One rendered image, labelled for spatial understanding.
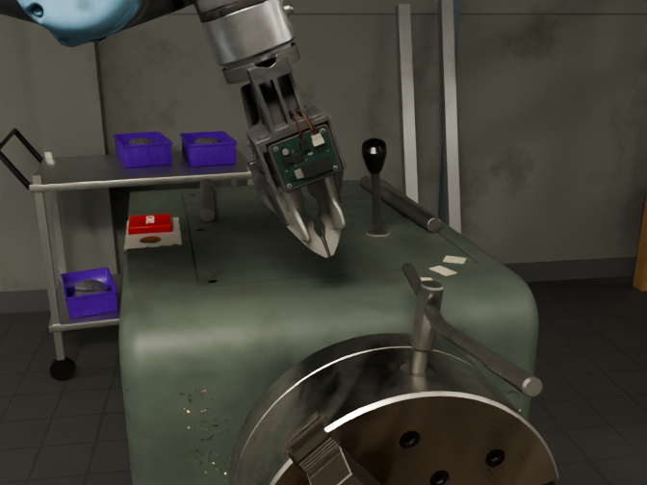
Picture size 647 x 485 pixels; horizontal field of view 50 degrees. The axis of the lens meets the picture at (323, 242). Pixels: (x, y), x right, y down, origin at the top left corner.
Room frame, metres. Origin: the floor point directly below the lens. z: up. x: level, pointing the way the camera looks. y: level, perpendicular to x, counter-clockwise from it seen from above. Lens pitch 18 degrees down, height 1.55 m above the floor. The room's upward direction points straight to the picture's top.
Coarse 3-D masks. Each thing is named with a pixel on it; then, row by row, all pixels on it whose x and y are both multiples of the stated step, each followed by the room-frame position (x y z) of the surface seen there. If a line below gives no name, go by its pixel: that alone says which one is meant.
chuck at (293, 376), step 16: (368, 336) 0.64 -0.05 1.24; (384, 336) 0.64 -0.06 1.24; (400, 336) 0.64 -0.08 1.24; (320, 352) 0.63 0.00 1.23; (336, 352) 0.62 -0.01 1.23; (352, 352) 0.61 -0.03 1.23; (448, 352) 0.64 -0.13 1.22; (304, 368) 0.61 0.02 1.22; (320, 368) 0.60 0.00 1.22; (272, 384) 0.62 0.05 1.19; (288, 384) 0.60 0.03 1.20; (272, 400) 0.59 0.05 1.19; (256, 416) 0.60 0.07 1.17; (240, 432) 0.61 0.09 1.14; (240, 448) 0.59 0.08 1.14
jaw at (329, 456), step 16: (304, 432) 0.53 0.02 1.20; (320, 432) 0.52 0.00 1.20; (304, 448) 0.51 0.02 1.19; (320, 448) 0.51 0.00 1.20; (336, 448) 0.51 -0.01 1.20; (304, 464) 0.50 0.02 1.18; (320, 464) 0.50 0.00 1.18; (336, 464) 0.49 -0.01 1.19; (352, 464) 0.50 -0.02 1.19; (320, 480) 0.49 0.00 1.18; (336, 480) 0.47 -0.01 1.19; (352, 480) 0.47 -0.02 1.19; (368, 480) 0.50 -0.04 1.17
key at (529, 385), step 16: (416, 272) 0.65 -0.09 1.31; (416, 288) 0.61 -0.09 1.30; (432, 304) 0.56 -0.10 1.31; (432, 320) 0.54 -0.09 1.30; (448, 336) 0.49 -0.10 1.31; (464, 336) 0.46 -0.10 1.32; (480, 352) 0.42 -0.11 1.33; (496, 368) 0.38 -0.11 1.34; (512, 368) 0.37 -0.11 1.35; (512, 384) 0.36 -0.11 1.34; (528, 384) 0.34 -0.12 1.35
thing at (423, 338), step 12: (420, 288) 0.57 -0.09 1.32; (432, 288) 0.57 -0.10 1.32; (420, 300) 0.57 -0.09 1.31; (432, 300) 0.56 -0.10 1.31; (420, 312) 0.57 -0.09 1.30; (420, 324) 0.57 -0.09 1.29; (420, 336) 0.56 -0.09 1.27; (432, 336) 0.57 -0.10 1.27; (420, 348) 0.56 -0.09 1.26; (432, 348) 0.57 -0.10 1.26; (420, 360) 0.57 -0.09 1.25; (420, 372) 0.57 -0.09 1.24
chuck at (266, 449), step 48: (336, 384) 0.56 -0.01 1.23; (384, 384) 0.55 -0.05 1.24; (432, 384) 0.55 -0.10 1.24; (480, 384) 0.58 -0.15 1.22; (288, 432) 0.53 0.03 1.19; (336, 432) 0.51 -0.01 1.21; (384, 432) 0.52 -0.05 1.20; (432, 432) 0.53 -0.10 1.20; (480, 432) 0.54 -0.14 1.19; (528, 432) 0.55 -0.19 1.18; (240, 480) 0.56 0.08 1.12; (288, 480) 0.50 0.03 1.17; (384, 480) 0.52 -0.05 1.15; (432, 480) 0.53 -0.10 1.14; (480, 480) 0.54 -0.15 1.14; (528, 480) 0.55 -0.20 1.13
